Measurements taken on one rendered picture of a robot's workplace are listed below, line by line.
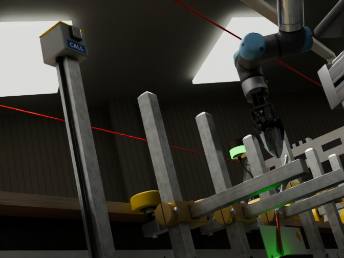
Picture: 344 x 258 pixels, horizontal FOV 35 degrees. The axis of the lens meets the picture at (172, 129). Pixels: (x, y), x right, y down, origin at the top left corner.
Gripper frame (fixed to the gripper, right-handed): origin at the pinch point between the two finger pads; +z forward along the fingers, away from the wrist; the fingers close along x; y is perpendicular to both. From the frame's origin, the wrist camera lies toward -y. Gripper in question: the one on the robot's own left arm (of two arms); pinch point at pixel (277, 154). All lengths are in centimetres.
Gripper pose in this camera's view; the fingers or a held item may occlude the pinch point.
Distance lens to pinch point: 168.2
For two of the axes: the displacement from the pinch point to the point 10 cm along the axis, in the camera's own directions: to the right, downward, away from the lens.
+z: 2.3, 9.0, -3.7
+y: -3.0, -3.0, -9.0
